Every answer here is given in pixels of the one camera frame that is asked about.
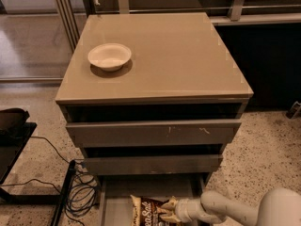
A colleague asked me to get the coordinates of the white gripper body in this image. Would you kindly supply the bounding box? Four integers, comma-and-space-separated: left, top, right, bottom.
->
175, 199, 205, 223

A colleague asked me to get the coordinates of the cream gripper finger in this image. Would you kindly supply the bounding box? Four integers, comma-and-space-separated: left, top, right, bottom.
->
161, 196, 179, 210
160, 214, 181, 224

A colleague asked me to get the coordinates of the brown chip bag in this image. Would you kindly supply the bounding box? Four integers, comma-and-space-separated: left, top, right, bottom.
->
131, 195, 182, 226

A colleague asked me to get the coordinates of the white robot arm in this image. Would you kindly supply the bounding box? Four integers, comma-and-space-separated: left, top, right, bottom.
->
160, 187, 301, 226

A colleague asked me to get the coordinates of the grey middle drawer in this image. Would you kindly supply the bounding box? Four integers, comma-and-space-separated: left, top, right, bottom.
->
84, 154, 223, 175

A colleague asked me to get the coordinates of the grey drawer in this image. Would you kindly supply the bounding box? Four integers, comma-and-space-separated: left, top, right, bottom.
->
84, 154, 223, 175
100, 174, 205, 226
66, 120, 241, 148

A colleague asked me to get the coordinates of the grey bottom drawer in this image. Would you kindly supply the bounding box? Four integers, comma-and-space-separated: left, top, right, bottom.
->
100, 174, 205, 226

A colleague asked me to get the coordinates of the grey top drawer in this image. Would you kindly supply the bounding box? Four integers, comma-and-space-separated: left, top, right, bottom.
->
66, 120, 241, 148

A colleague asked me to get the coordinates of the grey drawer cabinet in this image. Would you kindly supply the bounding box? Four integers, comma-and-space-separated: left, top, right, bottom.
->
55, 12, 254, 185

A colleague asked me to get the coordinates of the dark bag on table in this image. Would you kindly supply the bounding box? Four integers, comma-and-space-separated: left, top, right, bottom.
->
0, 108, 29, 143

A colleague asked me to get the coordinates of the dark object on floor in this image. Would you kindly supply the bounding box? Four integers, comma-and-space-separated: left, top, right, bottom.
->
286, 102, 301, 119

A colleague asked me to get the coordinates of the white paper bowl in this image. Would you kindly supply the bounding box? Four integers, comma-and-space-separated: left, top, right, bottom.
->
87, 43, 132, 72

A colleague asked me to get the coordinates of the black side table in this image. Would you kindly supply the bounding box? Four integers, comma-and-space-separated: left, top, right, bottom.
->
0, 122, 75, 226

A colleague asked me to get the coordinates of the metal railing frame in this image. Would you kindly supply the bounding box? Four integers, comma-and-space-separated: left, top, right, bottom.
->
55, 0, 301, 48

